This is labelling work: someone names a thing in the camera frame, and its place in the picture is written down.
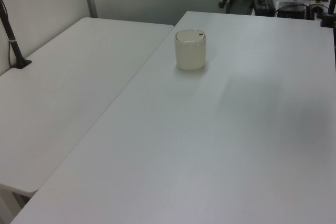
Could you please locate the black electronics unit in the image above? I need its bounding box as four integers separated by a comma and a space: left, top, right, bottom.
277, 1, 308, 20

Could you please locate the black equipment box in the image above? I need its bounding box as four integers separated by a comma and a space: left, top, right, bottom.
253, 0, 276, 17

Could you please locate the black camera stand pole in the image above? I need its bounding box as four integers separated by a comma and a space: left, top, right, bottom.
0, 0, 33, 70

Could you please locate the cream plastic trash bin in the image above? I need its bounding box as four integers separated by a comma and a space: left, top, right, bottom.
174, 28, 207, 71

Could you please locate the black clamp stand pole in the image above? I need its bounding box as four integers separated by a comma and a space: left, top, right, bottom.
319, 0, 336, 28

